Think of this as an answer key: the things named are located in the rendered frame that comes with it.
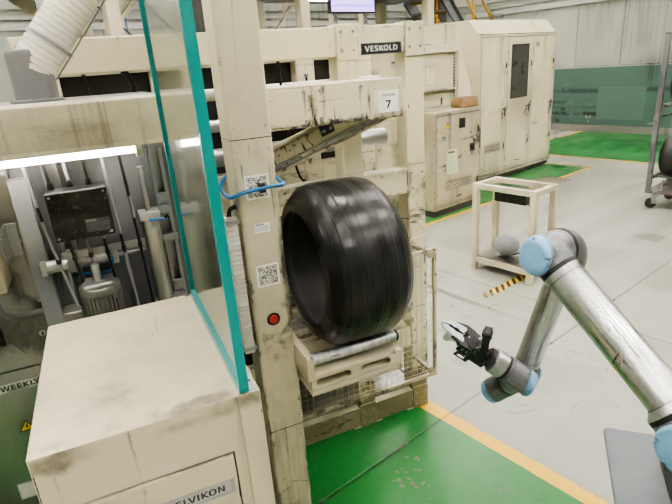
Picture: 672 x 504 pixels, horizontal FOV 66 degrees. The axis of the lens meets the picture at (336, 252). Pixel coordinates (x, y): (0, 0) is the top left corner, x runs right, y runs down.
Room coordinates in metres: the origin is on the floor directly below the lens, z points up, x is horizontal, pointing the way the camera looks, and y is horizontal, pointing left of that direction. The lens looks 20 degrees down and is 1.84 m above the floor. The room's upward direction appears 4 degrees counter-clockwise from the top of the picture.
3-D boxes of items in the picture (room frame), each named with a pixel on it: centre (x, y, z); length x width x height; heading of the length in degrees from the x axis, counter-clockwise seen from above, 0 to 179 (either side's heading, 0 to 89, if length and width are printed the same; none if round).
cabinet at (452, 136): (6.54, -1.43, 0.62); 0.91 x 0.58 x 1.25; 128
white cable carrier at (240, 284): (1.55, 0.32, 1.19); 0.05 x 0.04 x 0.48; 23
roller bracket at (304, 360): (1.66, 0.19, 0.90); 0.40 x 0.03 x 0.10; 23
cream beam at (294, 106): (2.06, 0.02, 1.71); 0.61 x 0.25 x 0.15; 113
